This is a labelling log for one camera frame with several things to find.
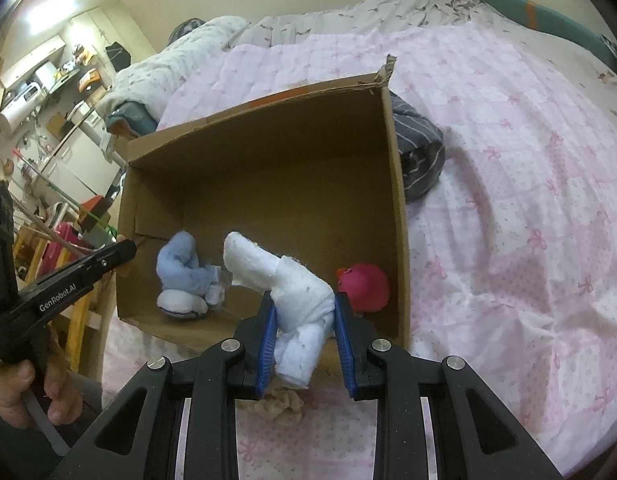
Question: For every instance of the beige scrunchie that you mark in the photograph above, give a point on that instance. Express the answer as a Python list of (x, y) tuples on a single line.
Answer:
[(281, 407)]

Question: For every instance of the white water heater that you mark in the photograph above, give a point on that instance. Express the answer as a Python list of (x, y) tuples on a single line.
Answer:
[(16, 116)]

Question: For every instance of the orange item on shelf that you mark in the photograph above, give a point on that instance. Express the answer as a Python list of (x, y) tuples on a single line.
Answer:
[(88, 79)]

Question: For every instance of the pink bow print quilt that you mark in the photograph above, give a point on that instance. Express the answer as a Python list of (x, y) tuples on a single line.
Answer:
[(513, 210)]

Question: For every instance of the dark striped cloth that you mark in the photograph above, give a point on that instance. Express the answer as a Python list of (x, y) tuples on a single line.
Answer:
[(418, 150)]

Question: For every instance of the red storage box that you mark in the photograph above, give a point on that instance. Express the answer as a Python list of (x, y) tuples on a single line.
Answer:
[(63, 242)]

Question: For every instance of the brown cardboard box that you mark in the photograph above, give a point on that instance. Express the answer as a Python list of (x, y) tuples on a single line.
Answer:
[(288, 170)]

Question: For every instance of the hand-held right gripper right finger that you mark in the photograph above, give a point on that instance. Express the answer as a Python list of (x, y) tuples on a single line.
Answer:
[(344, 345)]

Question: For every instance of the blue fluffy sock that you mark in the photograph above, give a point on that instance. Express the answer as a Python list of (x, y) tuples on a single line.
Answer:
[(183, 270)]

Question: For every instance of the white wall cabinets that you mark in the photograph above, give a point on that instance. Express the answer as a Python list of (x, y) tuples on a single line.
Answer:
[(33, 62)]

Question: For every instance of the green broom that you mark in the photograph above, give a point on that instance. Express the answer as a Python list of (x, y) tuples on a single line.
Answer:
[(96, 221)]

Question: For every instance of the pink soft toy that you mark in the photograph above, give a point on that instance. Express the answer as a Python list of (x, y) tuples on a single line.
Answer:
[(366, 287)]

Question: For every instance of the white towel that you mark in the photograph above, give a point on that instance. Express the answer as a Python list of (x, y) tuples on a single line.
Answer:
[(298, 290)]

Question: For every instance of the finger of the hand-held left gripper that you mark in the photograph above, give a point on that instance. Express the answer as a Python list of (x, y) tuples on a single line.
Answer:
[(113, 257)]

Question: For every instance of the yellow wooden rack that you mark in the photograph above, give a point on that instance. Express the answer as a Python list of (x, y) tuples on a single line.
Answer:
[(83, 315)]

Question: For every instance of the black hanging garment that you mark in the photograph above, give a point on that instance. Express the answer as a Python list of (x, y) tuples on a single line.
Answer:
[(119, 57)]

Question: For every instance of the person's left hand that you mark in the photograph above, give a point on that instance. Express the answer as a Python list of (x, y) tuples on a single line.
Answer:
[(61, 390)]

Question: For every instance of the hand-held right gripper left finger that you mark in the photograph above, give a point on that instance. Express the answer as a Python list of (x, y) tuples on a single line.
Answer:
[(266, 345)]

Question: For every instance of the black white patterned cloth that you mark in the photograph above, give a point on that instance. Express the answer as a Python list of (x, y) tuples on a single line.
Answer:
[(616, 57)]

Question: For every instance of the white floral duvet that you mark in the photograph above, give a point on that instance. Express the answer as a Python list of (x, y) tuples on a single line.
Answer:
[(188, 55)]

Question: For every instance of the teal headboard cushion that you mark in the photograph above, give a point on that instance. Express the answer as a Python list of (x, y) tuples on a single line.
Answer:
[(538, 12)]

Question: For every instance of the person's grey clothing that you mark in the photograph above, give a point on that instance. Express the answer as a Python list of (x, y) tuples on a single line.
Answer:
[(18, 455)]

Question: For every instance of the grey patterned pillow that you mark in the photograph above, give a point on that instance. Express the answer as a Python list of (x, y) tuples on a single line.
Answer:
[(187, 31)]

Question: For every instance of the clear plastic wrap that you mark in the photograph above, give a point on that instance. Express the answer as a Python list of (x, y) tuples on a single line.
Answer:
[(219, 285)]

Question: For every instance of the white floral bed sheet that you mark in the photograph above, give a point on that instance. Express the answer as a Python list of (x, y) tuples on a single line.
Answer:
[(388, 10)]

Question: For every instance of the white cylindrical appliance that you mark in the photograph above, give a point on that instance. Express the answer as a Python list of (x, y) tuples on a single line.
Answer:
[(47, 77)]

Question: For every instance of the teal folded cloth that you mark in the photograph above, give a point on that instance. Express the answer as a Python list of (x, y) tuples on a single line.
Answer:
[(131, 120)]

